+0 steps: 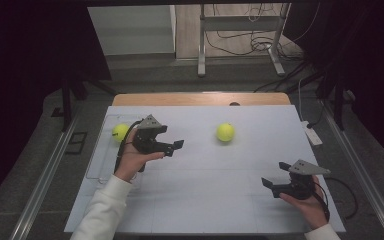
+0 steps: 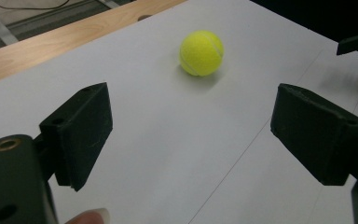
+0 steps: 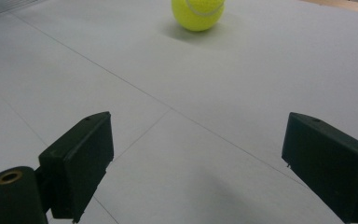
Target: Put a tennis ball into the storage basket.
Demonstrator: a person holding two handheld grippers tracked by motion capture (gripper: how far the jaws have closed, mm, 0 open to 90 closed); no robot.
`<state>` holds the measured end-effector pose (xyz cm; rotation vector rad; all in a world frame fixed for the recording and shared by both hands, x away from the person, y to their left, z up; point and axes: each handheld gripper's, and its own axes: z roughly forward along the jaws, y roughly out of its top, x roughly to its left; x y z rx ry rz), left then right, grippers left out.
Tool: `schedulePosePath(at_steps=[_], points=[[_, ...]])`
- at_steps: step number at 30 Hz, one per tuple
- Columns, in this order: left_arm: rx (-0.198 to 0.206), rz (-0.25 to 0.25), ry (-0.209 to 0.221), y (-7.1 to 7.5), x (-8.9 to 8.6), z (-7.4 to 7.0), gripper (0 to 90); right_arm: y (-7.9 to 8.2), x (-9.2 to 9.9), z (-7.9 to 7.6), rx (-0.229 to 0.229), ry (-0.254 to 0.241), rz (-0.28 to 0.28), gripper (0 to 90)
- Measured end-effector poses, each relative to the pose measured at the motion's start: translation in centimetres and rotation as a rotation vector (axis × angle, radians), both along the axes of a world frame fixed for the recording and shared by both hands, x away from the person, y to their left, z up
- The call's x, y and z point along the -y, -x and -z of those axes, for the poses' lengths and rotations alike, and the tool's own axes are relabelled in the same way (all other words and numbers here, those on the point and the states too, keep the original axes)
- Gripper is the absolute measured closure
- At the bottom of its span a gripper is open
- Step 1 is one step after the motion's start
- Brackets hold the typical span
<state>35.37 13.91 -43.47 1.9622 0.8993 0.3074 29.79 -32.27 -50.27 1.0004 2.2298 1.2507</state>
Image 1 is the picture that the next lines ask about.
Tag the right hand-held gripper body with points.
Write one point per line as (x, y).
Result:
(300, 186)

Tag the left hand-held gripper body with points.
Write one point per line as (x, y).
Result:
(146, 140)

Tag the yellow tennis ball black mark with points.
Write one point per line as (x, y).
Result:
(120, 132)

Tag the clear plastic container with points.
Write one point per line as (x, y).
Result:
(105, 156)

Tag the plain yellow tennis ball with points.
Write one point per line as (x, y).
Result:
(225, 132)

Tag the person's right hand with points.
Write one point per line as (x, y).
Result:
(308, 210)

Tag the person's left hand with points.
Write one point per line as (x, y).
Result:
(131, 163)

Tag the wooden table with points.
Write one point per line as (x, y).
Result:
(186, 99)

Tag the white power strip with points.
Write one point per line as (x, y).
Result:
(311, 133)

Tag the white table board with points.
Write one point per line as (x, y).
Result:
(213, 200)

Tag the dark round table grommet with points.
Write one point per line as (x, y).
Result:
(234, 104)

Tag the black metal stand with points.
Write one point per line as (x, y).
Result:
(338, 100)
(67, 100)

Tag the white cabinet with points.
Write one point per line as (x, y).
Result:
(133, 30)

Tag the dark curtain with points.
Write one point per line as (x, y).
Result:
(373, 66)

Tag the aluminium floor rail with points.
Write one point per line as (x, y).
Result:
(363, 180)
(43, 186)

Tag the black rectangular floor frame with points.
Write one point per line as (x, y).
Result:
(76, 143)

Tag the grey metal desk frame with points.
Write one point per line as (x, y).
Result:
(201, 43)

